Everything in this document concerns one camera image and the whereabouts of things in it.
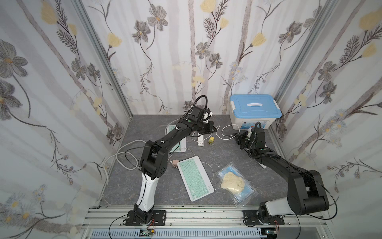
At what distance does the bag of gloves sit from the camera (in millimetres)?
814

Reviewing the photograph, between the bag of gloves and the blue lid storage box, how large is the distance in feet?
1.14

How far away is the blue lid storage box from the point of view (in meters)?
1.02
